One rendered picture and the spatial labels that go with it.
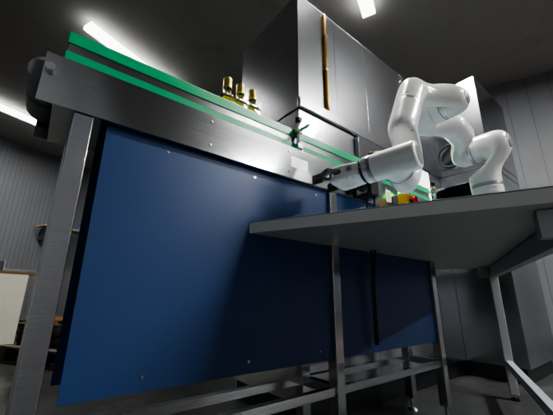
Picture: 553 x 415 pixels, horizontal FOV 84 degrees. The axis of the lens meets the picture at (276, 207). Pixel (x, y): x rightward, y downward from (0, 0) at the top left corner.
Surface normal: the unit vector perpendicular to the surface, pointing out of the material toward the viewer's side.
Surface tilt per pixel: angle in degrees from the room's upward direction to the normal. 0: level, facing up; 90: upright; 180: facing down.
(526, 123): 90
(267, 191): 90
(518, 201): 90
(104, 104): 90
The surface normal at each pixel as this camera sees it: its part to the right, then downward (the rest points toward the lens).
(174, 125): 0.62, -0.21
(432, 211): -0.48, -0.25
